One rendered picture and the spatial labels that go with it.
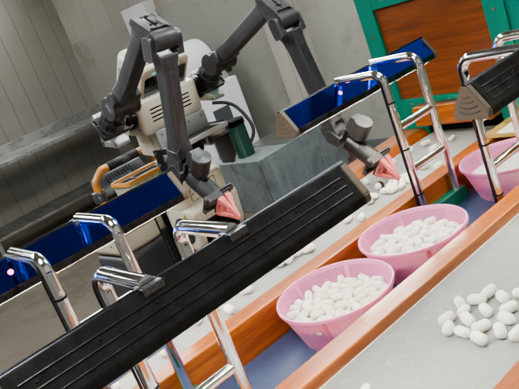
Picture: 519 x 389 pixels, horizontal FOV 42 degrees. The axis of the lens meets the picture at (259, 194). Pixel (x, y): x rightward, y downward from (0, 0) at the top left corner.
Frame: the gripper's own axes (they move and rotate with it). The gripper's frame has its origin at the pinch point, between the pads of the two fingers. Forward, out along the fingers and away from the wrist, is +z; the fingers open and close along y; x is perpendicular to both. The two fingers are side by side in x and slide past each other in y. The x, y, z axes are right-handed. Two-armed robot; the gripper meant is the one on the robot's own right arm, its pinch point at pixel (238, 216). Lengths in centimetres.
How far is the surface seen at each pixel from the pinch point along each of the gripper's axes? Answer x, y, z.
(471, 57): -61, 31, 33
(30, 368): -68, -82, 43
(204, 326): -3.6, -32.6, 22.9
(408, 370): -42, -29, 68
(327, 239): -4.0, 10.9, 23.4
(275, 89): 198, 257, -202
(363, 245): -16.2, 7.0, 35.5
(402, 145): -27.8, 32.1, 24.6
